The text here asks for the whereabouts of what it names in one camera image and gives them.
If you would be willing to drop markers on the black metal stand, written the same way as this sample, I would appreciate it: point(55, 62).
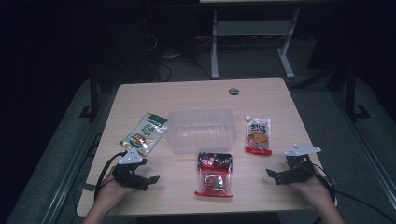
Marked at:
point(351, 93)
point(93, 96)

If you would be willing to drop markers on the red and black snack packet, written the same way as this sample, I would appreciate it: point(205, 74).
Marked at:
point(214, 174)

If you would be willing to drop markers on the clear plastic container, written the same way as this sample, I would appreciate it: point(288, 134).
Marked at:
point(201, 130)

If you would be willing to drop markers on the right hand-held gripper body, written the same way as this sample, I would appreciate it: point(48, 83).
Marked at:
point(299, 166)

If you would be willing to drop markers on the green and white snack packet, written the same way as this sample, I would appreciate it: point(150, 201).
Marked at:
point(144, 133)

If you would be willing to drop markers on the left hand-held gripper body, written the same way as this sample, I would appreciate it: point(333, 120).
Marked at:
point(132, 169)

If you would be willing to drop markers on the person's right hand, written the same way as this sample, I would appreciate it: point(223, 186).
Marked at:
point(314, 189)

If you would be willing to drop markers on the white metal desk frame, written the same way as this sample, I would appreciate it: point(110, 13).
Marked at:
point(252, 28)

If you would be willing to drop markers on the grey table grommet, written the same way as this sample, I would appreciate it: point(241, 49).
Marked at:
point(233, 91)

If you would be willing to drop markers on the orange and white spouted pouch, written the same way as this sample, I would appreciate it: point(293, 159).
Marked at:
point(258, 137)

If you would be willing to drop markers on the person's left hand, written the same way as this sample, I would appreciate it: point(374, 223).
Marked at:
point(113, 193)

